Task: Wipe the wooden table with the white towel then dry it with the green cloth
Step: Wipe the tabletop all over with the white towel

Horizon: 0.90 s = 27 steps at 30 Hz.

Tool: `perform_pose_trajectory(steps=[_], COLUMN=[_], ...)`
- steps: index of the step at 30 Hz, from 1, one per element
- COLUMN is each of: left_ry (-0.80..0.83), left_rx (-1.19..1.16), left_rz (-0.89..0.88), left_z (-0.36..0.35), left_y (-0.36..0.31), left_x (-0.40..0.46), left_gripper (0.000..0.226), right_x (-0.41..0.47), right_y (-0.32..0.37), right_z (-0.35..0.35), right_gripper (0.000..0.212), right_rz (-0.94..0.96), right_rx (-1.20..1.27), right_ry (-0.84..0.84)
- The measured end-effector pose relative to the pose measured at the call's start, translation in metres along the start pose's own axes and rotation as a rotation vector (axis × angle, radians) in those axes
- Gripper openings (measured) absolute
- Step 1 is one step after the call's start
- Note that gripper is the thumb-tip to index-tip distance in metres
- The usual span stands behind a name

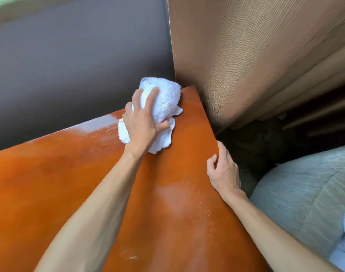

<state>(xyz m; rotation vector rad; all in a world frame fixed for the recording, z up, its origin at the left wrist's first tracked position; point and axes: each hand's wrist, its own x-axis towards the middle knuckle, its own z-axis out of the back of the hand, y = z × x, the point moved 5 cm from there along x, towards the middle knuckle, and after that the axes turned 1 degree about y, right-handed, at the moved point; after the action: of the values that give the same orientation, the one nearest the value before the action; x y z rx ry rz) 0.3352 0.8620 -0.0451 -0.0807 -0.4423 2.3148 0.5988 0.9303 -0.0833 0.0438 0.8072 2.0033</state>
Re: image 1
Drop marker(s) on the person's left forearm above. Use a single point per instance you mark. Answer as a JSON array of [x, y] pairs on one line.
[[99, 212]]

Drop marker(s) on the brown wooden slat frame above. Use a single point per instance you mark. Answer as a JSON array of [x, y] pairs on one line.
[[322, 116]]

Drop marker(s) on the person's right thumb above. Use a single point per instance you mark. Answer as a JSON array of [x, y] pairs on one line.
[[211, 165]]

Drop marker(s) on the person's right forearm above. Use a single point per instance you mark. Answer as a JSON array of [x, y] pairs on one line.
[[271, 240]]

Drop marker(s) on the person's left middle finger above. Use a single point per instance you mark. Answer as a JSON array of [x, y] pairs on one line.
[[137, 99]]

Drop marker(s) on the grey upholstered sofa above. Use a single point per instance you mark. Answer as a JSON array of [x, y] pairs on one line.
[[302, 192]]

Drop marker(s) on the person's left hand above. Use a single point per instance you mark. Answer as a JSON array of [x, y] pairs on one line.
[[138, 127]]

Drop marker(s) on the white terry towel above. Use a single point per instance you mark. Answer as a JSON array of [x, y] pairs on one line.
[[164, 101]]

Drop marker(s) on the person's right hand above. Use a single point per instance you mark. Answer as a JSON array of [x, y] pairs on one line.
[[225, 175]]

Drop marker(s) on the brown wood-grain cabinet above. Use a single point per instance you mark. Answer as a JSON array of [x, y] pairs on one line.
[[246, 53]]

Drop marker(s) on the person's left thumb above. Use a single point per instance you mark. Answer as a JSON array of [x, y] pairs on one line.
[[162, 127]]

